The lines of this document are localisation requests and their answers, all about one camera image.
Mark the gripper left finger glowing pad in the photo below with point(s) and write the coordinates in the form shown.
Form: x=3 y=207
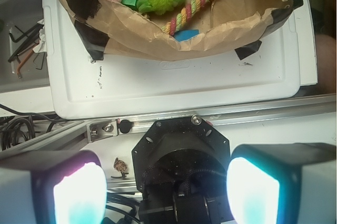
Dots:
x=41 y=186

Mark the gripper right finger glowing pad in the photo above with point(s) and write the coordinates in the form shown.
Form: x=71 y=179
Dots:
x=283 y=183

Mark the white plastic bin lid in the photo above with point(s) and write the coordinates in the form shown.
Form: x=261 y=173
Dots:
x=118 y=85

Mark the black hex keys set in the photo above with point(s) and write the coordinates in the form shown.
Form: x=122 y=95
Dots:
x=23 y=53

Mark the brown paper bag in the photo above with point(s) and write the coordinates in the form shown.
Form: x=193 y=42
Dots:
x=110 y=27

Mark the blue flat block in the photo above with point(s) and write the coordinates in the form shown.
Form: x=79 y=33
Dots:
x=184 y=35

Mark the aluminium extrusion rail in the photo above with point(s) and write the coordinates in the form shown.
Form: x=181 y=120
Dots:
x=291 y=120

